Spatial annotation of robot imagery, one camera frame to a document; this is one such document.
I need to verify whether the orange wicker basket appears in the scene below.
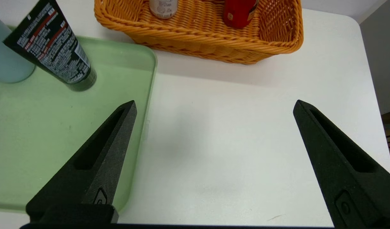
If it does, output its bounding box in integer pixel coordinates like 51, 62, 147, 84
94, 0, 303, 65

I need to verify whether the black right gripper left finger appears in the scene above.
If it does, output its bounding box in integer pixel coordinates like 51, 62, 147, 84
25, 100, 137, 223

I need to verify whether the light green plastic tray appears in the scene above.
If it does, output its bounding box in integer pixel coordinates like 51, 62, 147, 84
0, 27, 158, 213

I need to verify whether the white bottle with blue cap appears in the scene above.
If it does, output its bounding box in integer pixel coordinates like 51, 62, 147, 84
149, 0, 178, 19

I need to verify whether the black squeeze tube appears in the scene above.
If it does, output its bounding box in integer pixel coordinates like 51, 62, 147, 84
3, 0, 96, 92

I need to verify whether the teal plastic cup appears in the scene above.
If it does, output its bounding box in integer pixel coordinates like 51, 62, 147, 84
0, 11, 36, 84

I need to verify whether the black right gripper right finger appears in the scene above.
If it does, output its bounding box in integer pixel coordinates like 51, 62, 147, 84
293, 100, 390, 229

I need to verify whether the red soda can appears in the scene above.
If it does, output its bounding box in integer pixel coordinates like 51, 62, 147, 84
223, 0, 259, 29

